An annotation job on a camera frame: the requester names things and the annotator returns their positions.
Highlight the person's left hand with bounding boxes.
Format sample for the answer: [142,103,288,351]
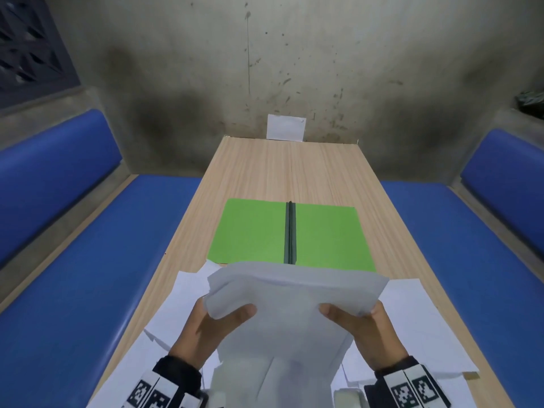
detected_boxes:
[168,297,258,372]

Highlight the person's right hand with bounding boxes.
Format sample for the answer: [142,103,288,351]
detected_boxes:
[318,300,411,372]

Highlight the green folder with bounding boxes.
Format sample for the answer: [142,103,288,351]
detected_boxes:
[207,198,377,273]

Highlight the black right wrist marker band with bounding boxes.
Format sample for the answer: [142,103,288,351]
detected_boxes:
[333,355,451,408]

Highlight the black wrist marker band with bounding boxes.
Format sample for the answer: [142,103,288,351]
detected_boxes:
[121,355,222,408]
[333,355,451,408]

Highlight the black left wrist marker band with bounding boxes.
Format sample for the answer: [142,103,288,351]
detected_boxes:
[121,355,222,408]

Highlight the blue bench seat cushion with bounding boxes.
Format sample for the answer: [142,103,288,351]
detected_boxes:
[379,181,544,408]
[0,173,204,408]

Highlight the blue bench backrest cushion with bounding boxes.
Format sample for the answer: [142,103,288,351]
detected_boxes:
[460,128,544,260]
[0,108,124,268]

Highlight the small white card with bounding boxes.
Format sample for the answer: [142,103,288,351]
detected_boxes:
[266,114,307,142]

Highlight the green leafy plant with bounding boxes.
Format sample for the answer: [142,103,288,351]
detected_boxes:
[515,90,544,111]

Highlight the dark lattice window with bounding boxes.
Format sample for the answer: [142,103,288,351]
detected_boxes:
[0,0,82,111]

